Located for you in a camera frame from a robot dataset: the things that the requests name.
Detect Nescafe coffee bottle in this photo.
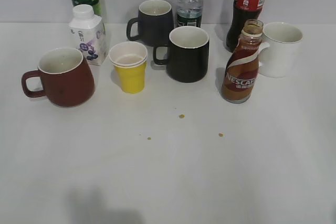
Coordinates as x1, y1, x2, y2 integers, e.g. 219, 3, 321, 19
222, 19, 264, 104

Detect dark red ceramic mug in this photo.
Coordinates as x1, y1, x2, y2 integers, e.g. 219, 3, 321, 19
21, 48, 95, 107

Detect yellow paper cup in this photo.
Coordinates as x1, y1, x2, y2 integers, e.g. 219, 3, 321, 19
109, 41, 148, 94

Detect black mug white interior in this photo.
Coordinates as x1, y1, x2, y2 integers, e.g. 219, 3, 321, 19
153, 26, 209, 83

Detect dark grey ceramic mug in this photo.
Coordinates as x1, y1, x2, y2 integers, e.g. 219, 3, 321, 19
126, 0, 174, 47

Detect clear water bottle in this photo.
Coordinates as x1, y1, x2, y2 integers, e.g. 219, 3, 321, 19
176, 0, 203, 27

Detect white yogurt carton bottle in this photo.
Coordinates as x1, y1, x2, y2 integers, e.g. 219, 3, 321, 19
69, 4, 108, 66

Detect white ceramic mug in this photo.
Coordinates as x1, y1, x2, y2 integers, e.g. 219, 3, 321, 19
258, 22, 303, 78

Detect cola bottle red label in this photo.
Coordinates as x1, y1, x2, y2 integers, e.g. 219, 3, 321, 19
226, 0, 265, 52

